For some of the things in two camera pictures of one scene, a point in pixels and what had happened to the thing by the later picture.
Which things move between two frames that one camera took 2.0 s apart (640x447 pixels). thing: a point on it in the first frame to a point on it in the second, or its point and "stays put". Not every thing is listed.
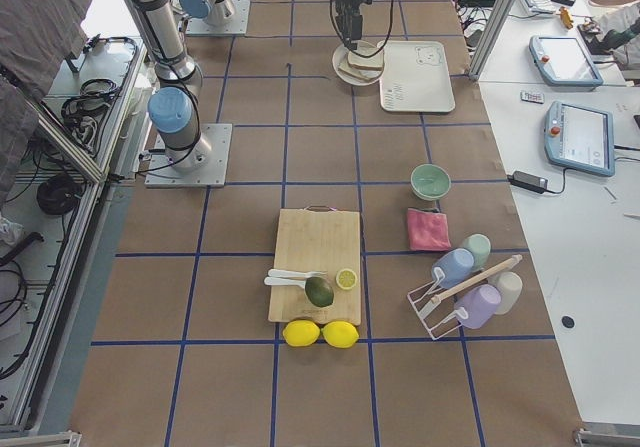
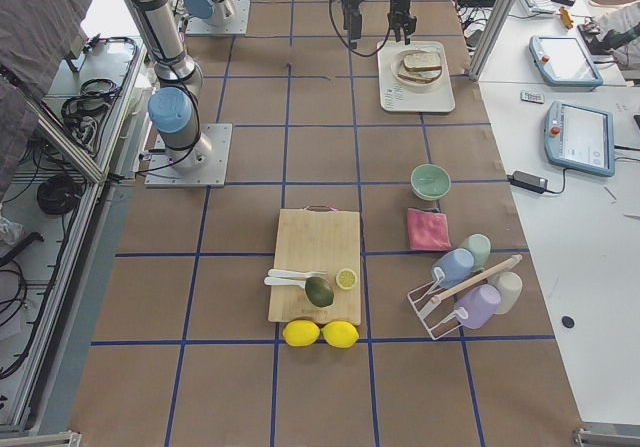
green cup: (480, 246) stays put
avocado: (319, 291) stays put
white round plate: (339, 57) to (397, 66)
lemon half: (346, 279) stays put
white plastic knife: (284, 281) stays put
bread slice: (360, 73) to (421, 76)
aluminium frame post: (506, 3) stays put
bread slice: (366, 48) to (421, 60)
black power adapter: (529, 182) stays put
